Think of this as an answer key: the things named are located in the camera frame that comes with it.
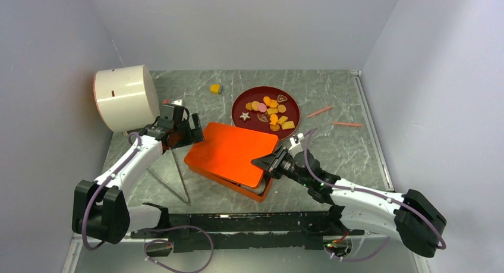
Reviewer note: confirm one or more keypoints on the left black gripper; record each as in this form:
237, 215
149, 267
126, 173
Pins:
194, 135

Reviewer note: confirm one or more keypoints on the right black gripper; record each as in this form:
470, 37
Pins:
272, 163

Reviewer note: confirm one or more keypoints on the orange compartment box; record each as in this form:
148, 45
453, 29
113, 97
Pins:
257, 194

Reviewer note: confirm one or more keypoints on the orange tray lid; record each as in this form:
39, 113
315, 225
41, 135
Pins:
227, 152

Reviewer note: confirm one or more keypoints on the orange round cookie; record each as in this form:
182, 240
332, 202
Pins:
255, 106

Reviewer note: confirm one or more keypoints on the orange swirl cookie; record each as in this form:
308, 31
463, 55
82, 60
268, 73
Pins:
249, 106

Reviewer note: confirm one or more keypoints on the metal tongs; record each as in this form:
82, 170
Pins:
168, 173

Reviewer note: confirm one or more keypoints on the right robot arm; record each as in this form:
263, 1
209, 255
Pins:
407, 217

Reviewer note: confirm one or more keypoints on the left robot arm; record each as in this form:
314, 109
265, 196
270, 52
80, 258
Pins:
100, 211

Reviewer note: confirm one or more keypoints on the chocolate chip round cookie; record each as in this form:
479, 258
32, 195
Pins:
274, 127

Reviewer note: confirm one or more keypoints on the yellow rectangular cookie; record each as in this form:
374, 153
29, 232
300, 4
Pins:
288, 125

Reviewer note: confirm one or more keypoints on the orange fish cookie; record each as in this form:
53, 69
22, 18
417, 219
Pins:
273, 119

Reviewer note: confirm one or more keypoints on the yellow cube block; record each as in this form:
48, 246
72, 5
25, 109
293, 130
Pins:
216, 89

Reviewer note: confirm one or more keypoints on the dark red round plate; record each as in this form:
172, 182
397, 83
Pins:
260, 120

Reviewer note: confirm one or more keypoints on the plain round tan cookie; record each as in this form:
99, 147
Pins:
281, 108

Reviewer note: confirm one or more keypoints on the pink round cookie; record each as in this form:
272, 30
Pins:
262, 107

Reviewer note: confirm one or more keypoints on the white star cookie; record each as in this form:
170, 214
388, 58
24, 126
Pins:
245, 116

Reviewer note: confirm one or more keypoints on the white cylindrical container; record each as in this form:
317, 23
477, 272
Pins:
126, 98

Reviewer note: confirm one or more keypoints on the heart outline cookie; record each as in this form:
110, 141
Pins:
281, 98

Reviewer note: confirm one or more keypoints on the orange chopstick lower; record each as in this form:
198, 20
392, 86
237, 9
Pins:
347, 124

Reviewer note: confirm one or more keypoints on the orange chopstick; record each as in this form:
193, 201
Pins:
319, 111
347, 124

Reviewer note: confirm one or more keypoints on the orange chopstick upper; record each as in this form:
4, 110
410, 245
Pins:
319, 111

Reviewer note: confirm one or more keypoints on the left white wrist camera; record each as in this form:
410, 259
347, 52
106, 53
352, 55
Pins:
175, 102

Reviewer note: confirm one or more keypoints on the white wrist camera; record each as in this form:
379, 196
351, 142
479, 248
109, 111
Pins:
175, 102
298, 143

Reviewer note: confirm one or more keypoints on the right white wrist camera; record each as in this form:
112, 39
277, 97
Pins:
298, 143

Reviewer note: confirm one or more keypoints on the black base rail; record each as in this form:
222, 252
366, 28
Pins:
310, 230

